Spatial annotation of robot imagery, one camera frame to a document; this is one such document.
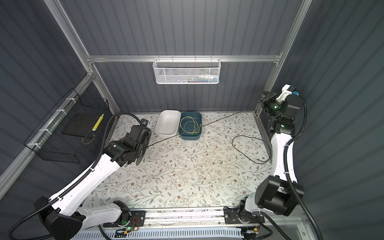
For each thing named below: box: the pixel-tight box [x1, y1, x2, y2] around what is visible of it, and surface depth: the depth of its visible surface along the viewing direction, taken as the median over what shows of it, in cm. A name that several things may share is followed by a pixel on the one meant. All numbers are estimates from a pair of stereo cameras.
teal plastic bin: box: [179, 111, 202, 141], surface depth 111 cm
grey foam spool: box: [136, 127, 152, 166], surface depth 57 cm
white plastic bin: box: [154, 109, 182, 139], surface depth 114 cm
